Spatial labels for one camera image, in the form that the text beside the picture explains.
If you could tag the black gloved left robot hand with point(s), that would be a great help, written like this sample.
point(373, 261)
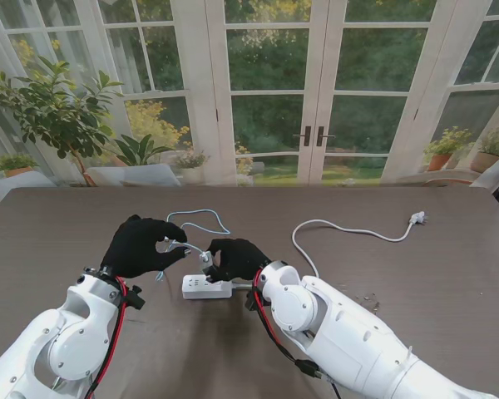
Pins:
point(133, 249)

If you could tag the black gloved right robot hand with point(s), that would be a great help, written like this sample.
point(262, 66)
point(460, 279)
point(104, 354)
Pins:
point(241, 259)

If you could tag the grey charger adapter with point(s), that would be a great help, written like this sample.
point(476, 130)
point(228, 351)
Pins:
point(205, 259)

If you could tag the white power strip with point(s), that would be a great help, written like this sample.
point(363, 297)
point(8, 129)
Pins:
point(199, 290)

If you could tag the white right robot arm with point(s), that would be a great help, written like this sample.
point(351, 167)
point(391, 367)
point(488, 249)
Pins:
point(337, 332)

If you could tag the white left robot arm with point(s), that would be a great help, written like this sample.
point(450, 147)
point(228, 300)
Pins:
point(75, 332)

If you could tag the grey armchair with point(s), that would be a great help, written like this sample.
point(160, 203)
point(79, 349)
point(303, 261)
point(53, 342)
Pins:
point(137, 173)

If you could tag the broad leaf green plant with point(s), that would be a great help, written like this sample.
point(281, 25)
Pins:
point(141, 151)

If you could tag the flowering plant in white pot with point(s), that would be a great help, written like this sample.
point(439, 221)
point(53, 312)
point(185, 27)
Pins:
point(191, 160)

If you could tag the grey sofa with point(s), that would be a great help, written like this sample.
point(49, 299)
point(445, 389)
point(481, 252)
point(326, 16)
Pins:
point(21, 180)

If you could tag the small plant in terracotta pot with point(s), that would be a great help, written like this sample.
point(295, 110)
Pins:
point(14, 162)

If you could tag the tall leafy potted tree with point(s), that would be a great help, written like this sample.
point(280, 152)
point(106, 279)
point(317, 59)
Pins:
point(50, 112)

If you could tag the white french door leaf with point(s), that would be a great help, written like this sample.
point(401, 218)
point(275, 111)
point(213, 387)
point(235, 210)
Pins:
point(268, 92)
point(368, 92)

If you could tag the wooden round side table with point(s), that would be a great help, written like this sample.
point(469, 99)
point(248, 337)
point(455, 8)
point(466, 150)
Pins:
point(445, 181)

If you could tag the yellow-green plant in terracotta pot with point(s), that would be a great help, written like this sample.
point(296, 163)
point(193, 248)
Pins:
point(441, 160)

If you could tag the green plant in beige pot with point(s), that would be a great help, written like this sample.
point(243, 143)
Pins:
point(484, 160)

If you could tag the light grey chair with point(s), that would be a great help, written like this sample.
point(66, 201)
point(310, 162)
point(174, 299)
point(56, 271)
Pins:
point(497, 170)

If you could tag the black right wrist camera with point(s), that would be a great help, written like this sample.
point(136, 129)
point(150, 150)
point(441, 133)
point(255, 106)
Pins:
point(253, 301)

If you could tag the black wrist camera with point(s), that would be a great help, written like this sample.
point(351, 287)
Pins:
point(134, 297)
point(253, 301)

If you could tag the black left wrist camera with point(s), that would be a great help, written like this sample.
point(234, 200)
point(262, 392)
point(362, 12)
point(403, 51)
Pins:
point(134, 297)

